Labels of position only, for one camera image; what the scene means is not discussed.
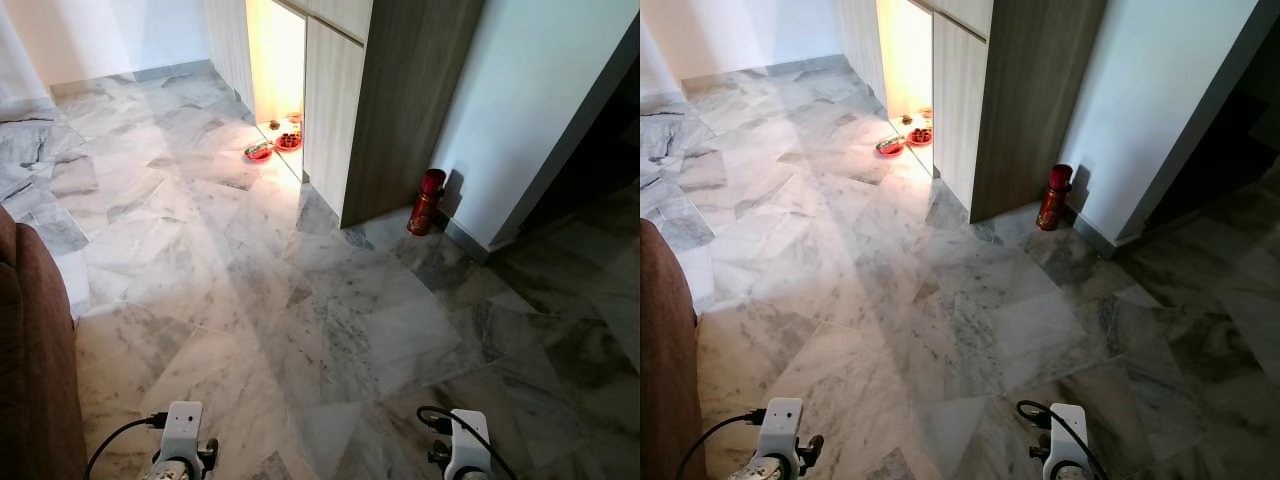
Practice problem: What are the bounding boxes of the brown fabric sofa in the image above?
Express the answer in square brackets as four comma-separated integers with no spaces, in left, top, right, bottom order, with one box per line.
[640,218,707,480]
[0,205,89,480]

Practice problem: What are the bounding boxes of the red metal canister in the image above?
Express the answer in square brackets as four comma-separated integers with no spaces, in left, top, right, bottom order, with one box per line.
[1035,163,1074,233]
[407,168,448,238]

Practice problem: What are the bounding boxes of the tall wooden cabinet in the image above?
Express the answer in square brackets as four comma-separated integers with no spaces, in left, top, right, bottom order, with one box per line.
[204,0,487,230]
[835,0,1110,224]

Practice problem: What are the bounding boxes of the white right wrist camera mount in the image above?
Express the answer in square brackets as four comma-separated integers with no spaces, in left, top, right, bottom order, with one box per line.
[1045,403,1093,480]
[444,409,493,480]

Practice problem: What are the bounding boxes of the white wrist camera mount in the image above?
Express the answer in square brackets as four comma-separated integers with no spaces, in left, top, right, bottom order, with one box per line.
[752,397,807,473]
[444,409,493,480]
[1045,403,1093,480]
[150,401,207,473]

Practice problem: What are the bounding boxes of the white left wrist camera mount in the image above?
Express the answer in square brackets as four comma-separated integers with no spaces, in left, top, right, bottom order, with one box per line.
[752,397,807,473]
[150,401,207,473]

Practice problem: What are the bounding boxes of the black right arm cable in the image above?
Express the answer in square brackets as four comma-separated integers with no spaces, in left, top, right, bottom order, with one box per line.
[416,405,493,473]
[1016,399,1107,480]

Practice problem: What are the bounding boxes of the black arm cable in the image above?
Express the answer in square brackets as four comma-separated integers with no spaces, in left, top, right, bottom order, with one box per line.
[1016,399,1107,480]
[675,407,768,480]
[416,405,493,473]
[84,412,168,480]

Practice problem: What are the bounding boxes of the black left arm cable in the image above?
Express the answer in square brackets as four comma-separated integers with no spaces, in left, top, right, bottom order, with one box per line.
[675,407,768,480]
[84,412,168,480]

